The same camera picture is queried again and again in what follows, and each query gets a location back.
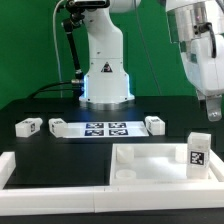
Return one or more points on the white square tabletop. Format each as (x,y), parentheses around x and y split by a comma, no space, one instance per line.
(146,164)

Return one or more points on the white U-shaped fence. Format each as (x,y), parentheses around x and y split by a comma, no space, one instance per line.
(110,198)

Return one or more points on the white tag sheet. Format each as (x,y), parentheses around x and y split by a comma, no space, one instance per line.
(106,129)

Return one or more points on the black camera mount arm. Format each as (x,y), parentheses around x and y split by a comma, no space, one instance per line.
(76,8)

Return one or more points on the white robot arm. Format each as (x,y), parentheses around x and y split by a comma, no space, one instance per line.
(196,25)

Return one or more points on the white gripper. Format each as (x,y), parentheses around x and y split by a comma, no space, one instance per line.
(206,73)

